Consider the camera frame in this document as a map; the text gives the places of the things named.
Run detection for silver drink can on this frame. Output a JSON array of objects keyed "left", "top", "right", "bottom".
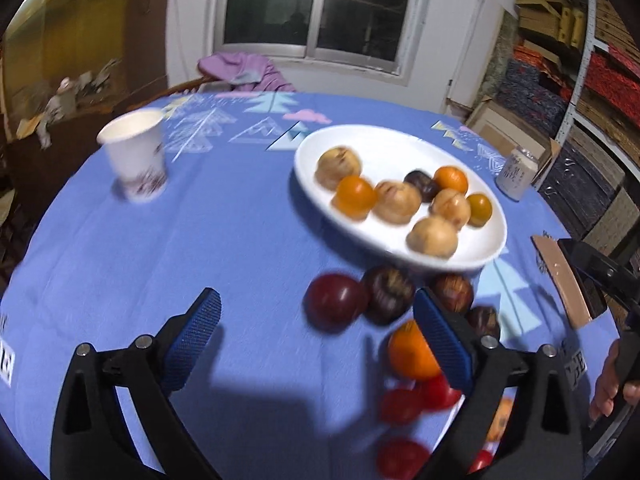
[{"left": 495, "top": 146, "right": 539, "bottom": 202}]

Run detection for red purple plum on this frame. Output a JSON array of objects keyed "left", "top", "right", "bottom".
[{"left": 303, "top": 273, "right": 370, "bottom": 333}]

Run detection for white leaning panel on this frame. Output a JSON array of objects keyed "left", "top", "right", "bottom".
[{"left": 447, "top": 0, "right": 506, "bottom": 111}]

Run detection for black smartphone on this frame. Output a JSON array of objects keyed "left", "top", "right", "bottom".
[{"left": 559, "top": 239, "right": 608, "bottom": 320}]

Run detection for blue printed tablecloth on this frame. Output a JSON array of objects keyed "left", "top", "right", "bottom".
[{"left": 0, "top": 91, "right": 633, "bottom": 480}]

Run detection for orange tangerine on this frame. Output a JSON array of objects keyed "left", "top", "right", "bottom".
[
  {"left": 432, "top": 166, "right": 469, "bottom": 196},
  {"left": 331, "top": 175, "right": 378, "bottom": 220}
]

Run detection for person's right hand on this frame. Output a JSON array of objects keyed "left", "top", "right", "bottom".
[{"left": 589, "top": 340, "right": 640, "bottom": 421}]

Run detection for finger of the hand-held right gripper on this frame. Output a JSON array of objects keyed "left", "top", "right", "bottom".
[{"left": 575, "top": 245, "right": 640, "bottom": 311}]

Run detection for dark purple passion fruit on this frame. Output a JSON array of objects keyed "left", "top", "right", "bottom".
[{"left": 361, "top": 265, "right": 417, "bottom": 326}]

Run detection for dark brown mangosteen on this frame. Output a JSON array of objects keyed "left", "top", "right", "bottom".
[{"left": 431, "top": 273, "right": 475, "bottom": 313}]

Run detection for greenish yellow tangerine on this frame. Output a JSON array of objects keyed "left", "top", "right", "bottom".
[{"left": 466, "top": 193, "right": 493, "bottom": 227}]

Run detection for purple garment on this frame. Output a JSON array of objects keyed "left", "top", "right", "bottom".
[{"left": 197, "top": 51, "right": 297, "bottom": 93}]

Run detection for dark purple plum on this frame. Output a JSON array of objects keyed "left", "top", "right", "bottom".
[{"left": 403, "top": 170, "right": 441, "bottom": 203}]

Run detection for red tomato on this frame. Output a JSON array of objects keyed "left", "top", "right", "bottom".
[
  {"left": 467, "top": 449, "right": 496, "bottom": 476},
  {"left": 420, "top": 374, "right": 463, "bottom": 411},
  {"left": 378, "top": 387, "right": 425, "bottom": 426},
  {"left": 376, "top": 437, "right": 432, "bottom": 480}
]

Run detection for sliding window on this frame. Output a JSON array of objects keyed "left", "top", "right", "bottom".
[{"left": 212, "top": 0, "right": 431, "bottom": 78}]

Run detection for wooden glass-door cabinet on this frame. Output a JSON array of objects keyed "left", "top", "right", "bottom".
[{"left": 0, "top": 0, "right": 173, "bottom": 106}]

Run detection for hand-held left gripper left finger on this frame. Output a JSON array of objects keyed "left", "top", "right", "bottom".
[{"left": 50, "top": 287, "right": 223, "bottom": 480}]

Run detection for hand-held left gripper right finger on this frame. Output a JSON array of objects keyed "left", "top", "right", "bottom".
[{"left": 412, "top": 287, "right": 583, "bottom": 480}]

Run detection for speckled tan pear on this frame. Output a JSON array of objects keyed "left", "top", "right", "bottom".
[
  {"left": 372, "top": 180, "right": 423, "bottom": 224},
  {"left": 429, "top": 188, "right": 472, "bottom": 230},
  {"left": 315, "top": 146, "right": 363, "bottom": 191},
  {"left": 405, "top": 215, "right": 459, "bottom": 259}
]

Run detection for low wooden sideboard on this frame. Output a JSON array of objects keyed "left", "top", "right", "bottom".
[{"left": 0, "top": 105, "right": 131, "bottom": 201}]

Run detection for white paper cup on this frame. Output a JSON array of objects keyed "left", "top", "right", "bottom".
[{"left": 96, "top": 108, "right": 168, "bottom": 203}]

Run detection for wooden chair backrest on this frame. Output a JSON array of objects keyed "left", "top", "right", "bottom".
[{"left": 125, "top": 76, "right": 221, "bottom": 106}]

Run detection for white oval plate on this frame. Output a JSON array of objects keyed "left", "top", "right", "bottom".
[{"left": 293, "top": 124, "right": 508, "bottom": 272}]

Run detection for large orange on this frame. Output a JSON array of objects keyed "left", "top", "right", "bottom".
[{"left": 388, "top": 319, "right": 443, "bottom": 381}]

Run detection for storage shelf with boxes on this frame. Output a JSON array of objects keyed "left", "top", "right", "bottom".
[{"left": 482, "top": 0, "right": 640, "bottom": 271}]

